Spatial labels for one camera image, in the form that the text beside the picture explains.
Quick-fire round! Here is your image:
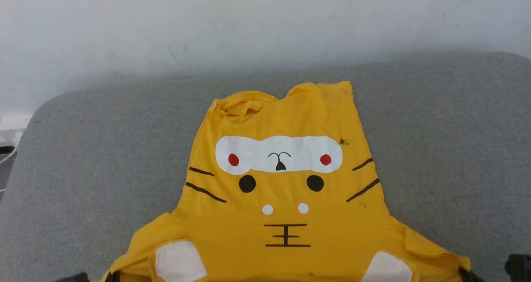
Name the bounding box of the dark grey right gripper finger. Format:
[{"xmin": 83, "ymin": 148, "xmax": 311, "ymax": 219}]
[{"xmin": 458, "ymin": 267, "xmax": 484, "ymax": 282}]

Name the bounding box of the yellow cat print shirt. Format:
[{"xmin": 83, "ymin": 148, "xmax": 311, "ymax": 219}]
[{"xmin": 100, "ymin": 81, "xmax": 472, "ymax": 282}]

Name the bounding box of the grey fabric cushion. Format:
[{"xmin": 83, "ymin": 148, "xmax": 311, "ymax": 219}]
[{"xmin": 0, "ymin": 52, "xmax": 531, "ymax": 282}]

